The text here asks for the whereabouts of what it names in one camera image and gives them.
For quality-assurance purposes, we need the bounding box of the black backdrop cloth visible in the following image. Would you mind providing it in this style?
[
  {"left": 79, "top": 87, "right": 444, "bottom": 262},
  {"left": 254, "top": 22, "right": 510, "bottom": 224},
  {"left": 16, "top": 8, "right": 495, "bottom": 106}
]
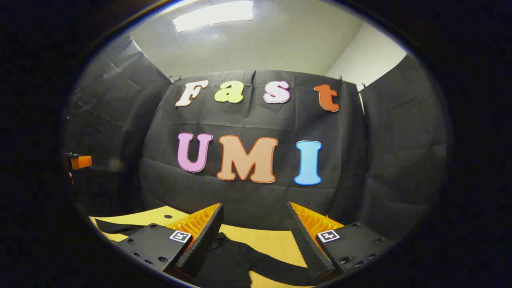
[{"left": 64, "top": 34, "right": 448, "bottom": 240}]

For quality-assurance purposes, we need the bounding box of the ceiling light panel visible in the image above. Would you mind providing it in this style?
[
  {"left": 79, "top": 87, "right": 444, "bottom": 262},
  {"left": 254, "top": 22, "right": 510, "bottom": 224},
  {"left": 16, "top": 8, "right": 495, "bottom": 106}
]
[{"left": 173, "top": 0, "right": 254, "bottom": 33}]

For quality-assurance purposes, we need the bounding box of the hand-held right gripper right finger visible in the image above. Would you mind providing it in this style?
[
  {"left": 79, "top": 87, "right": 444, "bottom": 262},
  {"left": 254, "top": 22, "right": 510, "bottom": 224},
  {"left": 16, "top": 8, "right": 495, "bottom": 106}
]
[{"left": 286, "top": 202, "right": 396, "bottom": 280}]

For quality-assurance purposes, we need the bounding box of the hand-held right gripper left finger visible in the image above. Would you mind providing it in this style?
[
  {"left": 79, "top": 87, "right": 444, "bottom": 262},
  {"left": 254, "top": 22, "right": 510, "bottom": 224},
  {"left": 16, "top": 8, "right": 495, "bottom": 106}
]
[{"left": 116, "top": 203, "right": 225, "bottom": 278}]

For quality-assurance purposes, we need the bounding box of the black t-shirt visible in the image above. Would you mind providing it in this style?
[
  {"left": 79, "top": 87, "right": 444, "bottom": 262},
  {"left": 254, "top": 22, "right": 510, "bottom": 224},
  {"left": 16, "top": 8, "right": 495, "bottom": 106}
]
[{"left": 95, "top": 218, "right": 332, "bottom": 288}]

